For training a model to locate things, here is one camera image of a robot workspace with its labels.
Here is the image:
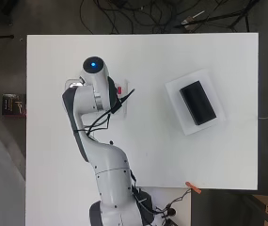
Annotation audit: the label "dark red-black box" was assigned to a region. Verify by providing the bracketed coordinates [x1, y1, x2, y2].
[1, 93, 27, 117]

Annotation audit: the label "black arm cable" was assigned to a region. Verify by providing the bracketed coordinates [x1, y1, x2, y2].
[71, 106, 192, 226]

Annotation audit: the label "black foam block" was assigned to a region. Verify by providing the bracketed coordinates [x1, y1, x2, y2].
[179, 80, 218, 126]

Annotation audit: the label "black floor cable bundle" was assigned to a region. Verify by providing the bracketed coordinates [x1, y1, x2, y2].
[79, 0, 180, 35]

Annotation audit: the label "black tripod legs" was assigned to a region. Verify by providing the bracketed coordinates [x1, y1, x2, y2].
[174, 0, 261, 33]

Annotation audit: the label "orange clamp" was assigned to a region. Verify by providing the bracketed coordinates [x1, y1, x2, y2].
[184, 181, 202, 194]

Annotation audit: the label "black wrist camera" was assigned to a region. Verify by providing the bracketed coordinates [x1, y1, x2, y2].
[109, 89, 136, 115]

